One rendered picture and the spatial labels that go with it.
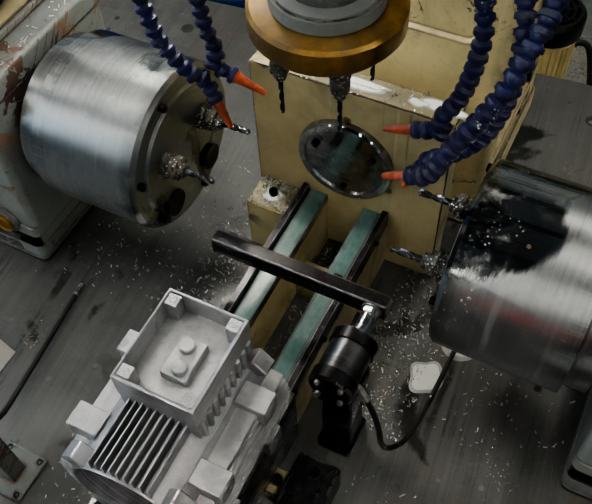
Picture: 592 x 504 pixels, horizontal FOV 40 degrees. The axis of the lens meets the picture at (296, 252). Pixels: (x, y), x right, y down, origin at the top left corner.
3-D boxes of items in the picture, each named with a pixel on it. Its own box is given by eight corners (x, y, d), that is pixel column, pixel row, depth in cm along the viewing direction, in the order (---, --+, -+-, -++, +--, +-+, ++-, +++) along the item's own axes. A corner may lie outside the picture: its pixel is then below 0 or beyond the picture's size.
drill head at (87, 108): (72, 90, 142) (28, -33, 121) (256, 155, 131) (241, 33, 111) (-20, 190, 129) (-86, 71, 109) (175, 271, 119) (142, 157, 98)
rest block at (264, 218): (267, 215, 138) (262, 169, 129) (304, 229, 136) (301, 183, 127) (250, 241, 135) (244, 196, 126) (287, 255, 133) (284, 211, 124)
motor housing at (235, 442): (168, 365, 109) (141, 289, 94) (294, 421, 104) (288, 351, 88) (83, 497, 99) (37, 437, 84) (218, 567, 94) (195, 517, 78)
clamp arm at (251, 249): (393, 305, 104) (221, 237, 111) (395, 293, 101) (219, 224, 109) (382, 327, 102) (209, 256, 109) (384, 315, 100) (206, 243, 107)
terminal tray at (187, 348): (177, 319, 95) (167, 286, 90) (256, 353, 92) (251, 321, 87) (121, 404, 89) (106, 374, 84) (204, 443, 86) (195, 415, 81)
